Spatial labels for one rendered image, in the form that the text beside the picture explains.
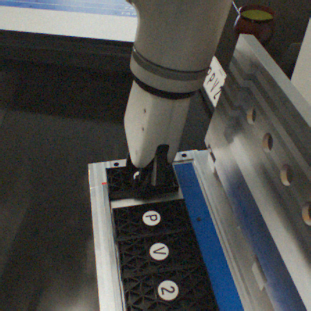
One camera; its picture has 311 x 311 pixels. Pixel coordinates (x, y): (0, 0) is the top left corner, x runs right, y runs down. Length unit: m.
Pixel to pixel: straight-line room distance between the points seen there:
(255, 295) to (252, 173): 0.14
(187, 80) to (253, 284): 0.24
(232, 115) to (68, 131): 0.30
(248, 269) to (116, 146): 0.29
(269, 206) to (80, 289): 0.24
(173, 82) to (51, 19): 0.47
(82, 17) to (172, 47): 0.46
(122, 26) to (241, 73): 0.35
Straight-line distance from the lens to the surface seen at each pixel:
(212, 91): 0.69
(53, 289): 0.47
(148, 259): 0.44
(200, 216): 0.49
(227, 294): 0.44
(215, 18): 0.35
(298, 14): 1.11
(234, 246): 0.47
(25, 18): 0.82
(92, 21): 0.77
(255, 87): 0.45
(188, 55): 0.35
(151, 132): 0.39
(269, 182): 0.42
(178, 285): 0.43
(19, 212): 0.55
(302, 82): 0.66
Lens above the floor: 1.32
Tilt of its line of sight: 45 degrees down
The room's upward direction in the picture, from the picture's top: straight up
